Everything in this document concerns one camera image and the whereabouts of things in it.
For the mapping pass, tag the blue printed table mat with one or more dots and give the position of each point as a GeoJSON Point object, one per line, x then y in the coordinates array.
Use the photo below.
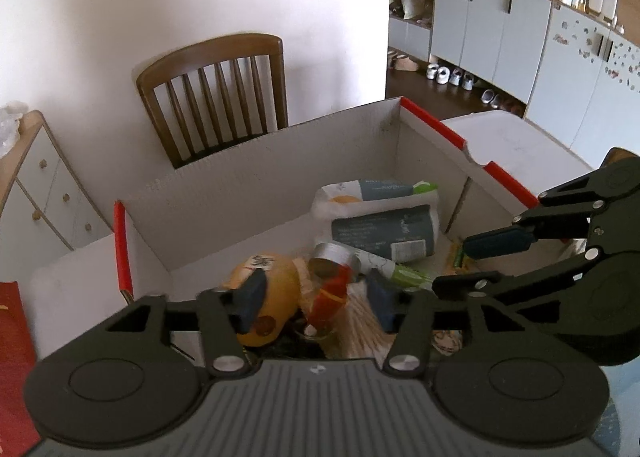
{"type": "Point", "coordinates": [625, 402]}

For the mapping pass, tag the white wooden sideboard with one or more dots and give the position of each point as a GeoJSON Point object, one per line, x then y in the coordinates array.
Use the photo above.
{"type": "Point", "coordinates": [45, 197]}

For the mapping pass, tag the white green tube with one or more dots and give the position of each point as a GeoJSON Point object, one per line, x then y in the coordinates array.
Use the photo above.
{"type": "Point", "coordinates": [400, 273]}

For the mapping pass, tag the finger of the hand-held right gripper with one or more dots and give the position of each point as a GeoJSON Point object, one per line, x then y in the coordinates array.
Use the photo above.
{"type": "Point", "coordinates": [500, 242]}
{"type": "Point", "coordinates": [500, 287]}

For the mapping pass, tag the red paper bag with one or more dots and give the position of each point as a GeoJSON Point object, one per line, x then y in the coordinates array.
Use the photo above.
{"type": "Point", "coordinates": [15, 362]}

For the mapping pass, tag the row of small shoes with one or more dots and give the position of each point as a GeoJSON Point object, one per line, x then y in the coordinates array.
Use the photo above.
{"type": "Point", "coordinates": [460, 79]}

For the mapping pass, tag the wooden slatted chair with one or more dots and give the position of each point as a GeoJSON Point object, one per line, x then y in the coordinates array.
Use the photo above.
{"type": "Point", "coordinates": [225, 52]}

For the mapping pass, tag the white wet wipes pack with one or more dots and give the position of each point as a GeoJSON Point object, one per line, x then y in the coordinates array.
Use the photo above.
{"type": "Point", "coordinates": [385, 232]}

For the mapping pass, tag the white wall cabinet unit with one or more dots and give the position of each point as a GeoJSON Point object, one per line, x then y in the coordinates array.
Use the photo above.
{"type": "Point", "coordinates": [500, 37]}

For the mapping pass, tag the yellow plush toy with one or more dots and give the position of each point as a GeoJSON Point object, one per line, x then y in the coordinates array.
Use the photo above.
{"type": "Point", "coordinates": [280, 287]}

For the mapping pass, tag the red cardboard box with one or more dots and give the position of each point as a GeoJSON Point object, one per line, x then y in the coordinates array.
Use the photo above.
{"type": "Point", "coordinates": [250, 187]}

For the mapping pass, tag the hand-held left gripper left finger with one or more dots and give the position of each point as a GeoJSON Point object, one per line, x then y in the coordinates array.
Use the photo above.
{"type": "Point", "coordinates": [252, 297]}

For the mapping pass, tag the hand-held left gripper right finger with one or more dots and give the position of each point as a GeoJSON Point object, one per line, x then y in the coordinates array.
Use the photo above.
{"type": "Point", "coordinates": [380, 302]}

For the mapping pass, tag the white tote bag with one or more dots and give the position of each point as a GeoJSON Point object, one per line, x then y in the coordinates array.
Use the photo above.
{"type": "Point", "coordinates": [414, 4]}

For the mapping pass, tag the yellow snack packet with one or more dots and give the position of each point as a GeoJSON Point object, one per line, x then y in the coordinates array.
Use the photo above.
{"type": "Point", "coordinates": [457, 262]}

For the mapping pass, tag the clear plastic bag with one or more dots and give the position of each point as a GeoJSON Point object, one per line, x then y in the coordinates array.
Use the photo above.
{"type": "Point", "coordinates": [9, 129]}

